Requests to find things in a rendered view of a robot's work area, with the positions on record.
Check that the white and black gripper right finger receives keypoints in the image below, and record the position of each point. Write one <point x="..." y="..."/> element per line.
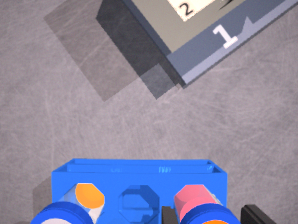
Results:
<point x="251" y="214"/>

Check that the blue tube rack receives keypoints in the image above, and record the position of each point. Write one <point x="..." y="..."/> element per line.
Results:
<point x="131" y="193"/>

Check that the blue-capped tube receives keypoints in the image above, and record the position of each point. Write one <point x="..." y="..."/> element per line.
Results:
<point x="82" y="204"/>

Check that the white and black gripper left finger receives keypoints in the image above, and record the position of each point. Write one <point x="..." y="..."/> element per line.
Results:
<point x="168" y="215"/>

